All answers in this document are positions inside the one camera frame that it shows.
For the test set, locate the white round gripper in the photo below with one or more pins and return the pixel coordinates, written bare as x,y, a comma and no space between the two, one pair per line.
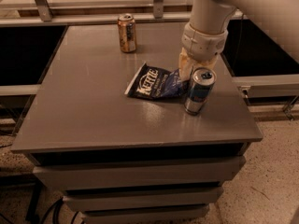
203,45

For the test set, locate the blue Kettle chip bag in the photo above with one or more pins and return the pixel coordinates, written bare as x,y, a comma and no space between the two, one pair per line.
153,83

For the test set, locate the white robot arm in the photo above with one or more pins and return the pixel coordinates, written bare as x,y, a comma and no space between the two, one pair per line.
279,19

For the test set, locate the silver blue Red Bull can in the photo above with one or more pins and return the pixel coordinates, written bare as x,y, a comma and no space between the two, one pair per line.
201,84

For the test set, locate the brown orange soda can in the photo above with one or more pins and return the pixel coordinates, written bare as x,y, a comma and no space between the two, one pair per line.
127,35

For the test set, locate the grey drawer cabinet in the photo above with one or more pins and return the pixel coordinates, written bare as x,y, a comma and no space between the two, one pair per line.
121,160

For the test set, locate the metal window frame rail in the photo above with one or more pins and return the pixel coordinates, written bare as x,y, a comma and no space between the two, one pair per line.
24,13

